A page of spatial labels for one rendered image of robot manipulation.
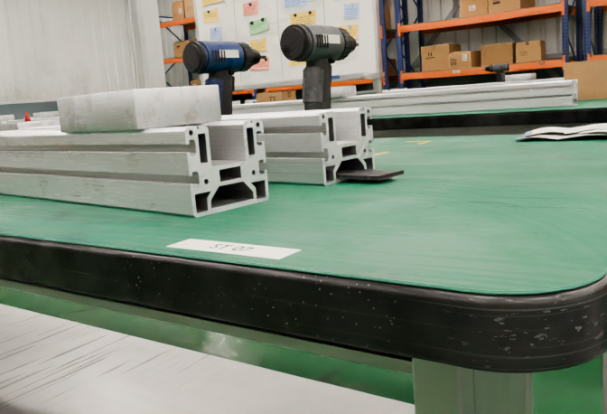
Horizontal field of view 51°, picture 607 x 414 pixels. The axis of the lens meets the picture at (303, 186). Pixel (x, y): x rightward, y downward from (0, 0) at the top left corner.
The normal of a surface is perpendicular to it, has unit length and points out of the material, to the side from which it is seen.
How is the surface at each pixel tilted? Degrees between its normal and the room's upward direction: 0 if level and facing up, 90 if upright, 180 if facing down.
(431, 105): 90
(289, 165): 90
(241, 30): 90
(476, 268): 0
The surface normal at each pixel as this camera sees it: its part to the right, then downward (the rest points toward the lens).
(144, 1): 0.81, 0.02
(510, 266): -0.07, -0.99
